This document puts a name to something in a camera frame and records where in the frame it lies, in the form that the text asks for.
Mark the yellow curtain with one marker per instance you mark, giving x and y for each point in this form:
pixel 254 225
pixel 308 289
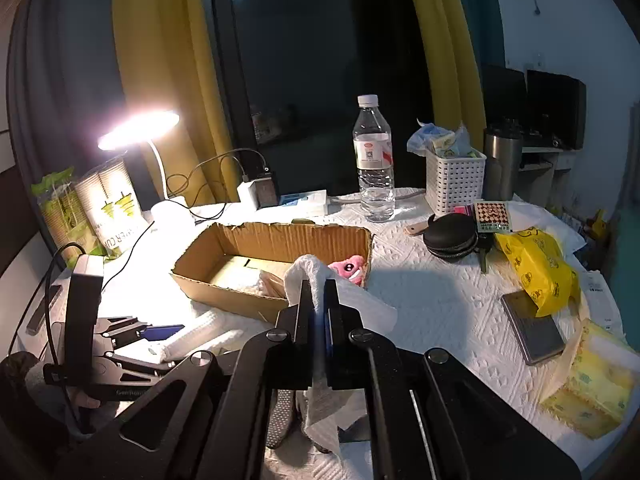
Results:
pixel 450 50
pixel 165 60

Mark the yellow plastic bag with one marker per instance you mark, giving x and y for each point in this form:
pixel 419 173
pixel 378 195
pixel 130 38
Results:
pixel 540 265

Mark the dark flat device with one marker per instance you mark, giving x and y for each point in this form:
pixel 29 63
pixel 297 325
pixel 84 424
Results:
pixel 44 310

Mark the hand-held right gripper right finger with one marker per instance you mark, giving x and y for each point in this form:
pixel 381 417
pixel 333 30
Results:
pixel 328 317

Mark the grey curtain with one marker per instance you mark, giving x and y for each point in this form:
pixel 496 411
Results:
pixel 65 70

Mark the white desk lamp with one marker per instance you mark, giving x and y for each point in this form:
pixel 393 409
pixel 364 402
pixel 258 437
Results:
pixel 140 127

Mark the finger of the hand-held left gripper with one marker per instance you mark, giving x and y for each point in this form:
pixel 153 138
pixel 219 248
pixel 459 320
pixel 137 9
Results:
pixel 145 361
pixel 162 331

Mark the yellow tissue pack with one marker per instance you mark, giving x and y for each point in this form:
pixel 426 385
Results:
pixel 595 385

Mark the steel tumbler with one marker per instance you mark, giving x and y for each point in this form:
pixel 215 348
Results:
pixel 500 165

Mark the small yellow toy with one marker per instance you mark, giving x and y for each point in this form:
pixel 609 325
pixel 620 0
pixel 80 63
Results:
pixel 597 224

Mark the white woven plastic basket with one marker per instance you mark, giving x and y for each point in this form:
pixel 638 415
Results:
pixel 454 182

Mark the white side desk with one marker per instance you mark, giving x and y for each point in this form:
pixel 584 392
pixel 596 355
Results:
pixel 542 170

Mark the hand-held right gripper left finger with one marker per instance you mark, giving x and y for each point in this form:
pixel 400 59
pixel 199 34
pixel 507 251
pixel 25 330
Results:
pixel 306 310

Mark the clear plastic water bottle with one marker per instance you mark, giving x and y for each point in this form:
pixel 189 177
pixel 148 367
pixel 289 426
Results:
pixel 374 160

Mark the black power adapter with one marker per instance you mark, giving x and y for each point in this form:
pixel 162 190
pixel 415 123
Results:
pixel 267 187

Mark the pink plush toy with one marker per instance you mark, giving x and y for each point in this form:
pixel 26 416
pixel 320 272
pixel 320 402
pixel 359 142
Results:
pixel 350 269

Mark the person's left forearm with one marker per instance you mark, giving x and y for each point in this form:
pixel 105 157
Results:
pixel 20 400

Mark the white and blue box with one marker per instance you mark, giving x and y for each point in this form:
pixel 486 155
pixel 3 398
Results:
pixel 302 201

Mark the white towel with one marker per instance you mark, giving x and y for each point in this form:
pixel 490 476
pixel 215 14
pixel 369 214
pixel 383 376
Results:
pixel 205 332
pixel 312 267

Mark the white paper cup pack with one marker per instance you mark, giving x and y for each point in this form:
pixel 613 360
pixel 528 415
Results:
pixel 117 205

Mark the green paper cup pack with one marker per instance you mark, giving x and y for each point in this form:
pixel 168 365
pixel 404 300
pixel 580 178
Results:
pixel 60 210

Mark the black round zip pouch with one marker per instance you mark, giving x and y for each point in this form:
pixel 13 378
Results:
pixel 450 237

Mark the white charger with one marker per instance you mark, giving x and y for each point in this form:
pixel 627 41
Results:
pixel 247 192

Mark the cardboard box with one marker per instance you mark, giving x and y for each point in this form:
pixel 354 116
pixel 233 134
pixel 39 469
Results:
pixel 225 295

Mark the black monitor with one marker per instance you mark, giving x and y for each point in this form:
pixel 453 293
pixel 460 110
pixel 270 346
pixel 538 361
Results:
pixel 502 95
pixel 555 107

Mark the white crumpled paper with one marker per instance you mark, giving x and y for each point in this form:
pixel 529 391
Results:
pixel 555 230

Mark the pink sticky notes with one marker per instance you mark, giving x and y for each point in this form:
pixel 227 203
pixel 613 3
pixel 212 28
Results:
pixel 462 211

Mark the bundle of snack packets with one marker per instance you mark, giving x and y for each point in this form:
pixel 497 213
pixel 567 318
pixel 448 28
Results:
pixel 440 140

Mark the grey flat phone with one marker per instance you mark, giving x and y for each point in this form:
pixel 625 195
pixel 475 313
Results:
pixel 535 327

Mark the dark keys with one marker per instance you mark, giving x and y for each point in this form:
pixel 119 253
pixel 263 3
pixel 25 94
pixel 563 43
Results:
pixel 484 255

